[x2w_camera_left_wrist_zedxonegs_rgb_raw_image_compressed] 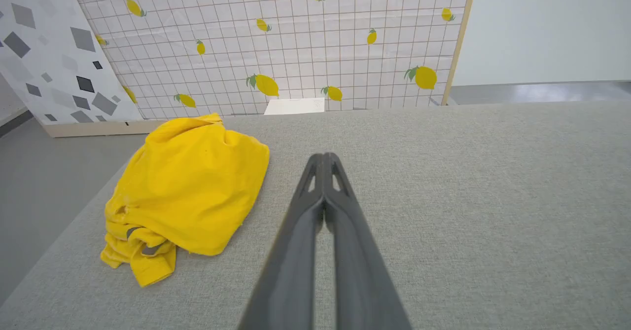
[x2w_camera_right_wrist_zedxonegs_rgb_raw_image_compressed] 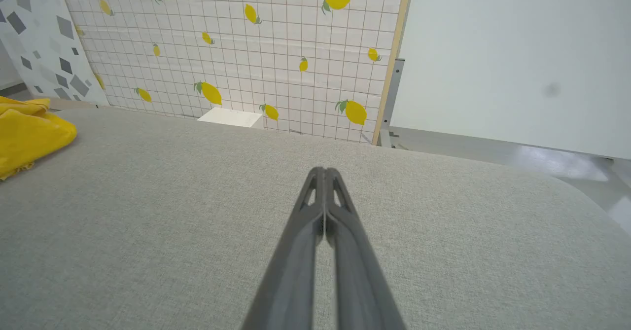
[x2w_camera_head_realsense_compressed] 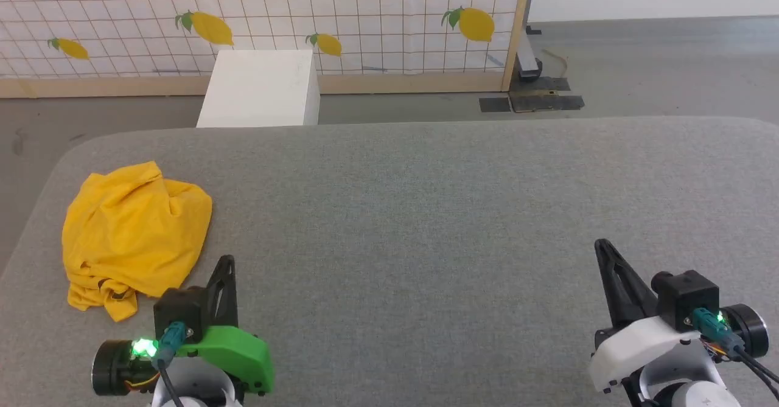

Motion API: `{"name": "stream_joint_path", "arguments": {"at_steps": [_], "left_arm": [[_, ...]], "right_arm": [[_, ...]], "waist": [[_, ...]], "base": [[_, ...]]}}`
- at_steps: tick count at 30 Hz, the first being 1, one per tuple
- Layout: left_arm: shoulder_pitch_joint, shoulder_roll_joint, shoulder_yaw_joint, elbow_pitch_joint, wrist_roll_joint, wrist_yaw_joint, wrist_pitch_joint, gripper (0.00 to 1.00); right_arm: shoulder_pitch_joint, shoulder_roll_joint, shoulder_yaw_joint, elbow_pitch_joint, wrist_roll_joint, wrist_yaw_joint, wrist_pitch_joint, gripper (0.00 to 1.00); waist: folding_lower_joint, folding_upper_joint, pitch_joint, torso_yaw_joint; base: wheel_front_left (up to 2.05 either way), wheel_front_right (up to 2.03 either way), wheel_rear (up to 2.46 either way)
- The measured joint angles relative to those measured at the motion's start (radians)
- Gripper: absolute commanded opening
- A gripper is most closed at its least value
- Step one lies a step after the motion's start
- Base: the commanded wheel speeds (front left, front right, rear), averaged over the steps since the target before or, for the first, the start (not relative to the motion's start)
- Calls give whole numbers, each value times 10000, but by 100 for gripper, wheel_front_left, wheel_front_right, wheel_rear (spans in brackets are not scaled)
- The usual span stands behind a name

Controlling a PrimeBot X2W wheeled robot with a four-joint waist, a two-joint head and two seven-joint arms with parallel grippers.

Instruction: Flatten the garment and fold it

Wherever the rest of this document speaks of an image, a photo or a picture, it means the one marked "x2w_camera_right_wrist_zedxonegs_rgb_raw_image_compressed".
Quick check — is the plain white partition panel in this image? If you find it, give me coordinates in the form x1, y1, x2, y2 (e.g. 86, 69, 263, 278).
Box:
388, 0, 631, 161

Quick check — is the white rectangular box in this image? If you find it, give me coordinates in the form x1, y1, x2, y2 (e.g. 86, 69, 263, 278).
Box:
197, 107, 264, 129

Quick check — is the lemon print grid panel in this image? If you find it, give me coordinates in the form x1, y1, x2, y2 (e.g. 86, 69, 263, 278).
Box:
56, 0, 416, 146

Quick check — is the grey diamond pattern panel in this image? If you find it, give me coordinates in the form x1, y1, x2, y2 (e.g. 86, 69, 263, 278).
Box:
0, 0, 109, 107

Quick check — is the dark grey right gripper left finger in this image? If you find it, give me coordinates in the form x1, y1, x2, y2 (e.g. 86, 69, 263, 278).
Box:
242, 167, 325, 330

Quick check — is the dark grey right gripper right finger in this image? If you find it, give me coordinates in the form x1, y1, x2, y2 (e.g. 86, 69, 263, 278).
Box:
324, 167, 408, 330

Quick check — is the yellow cat face shirt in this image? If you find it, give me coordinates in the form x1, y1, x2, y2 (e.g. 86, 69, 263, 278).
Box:
0, 96, 78, 181

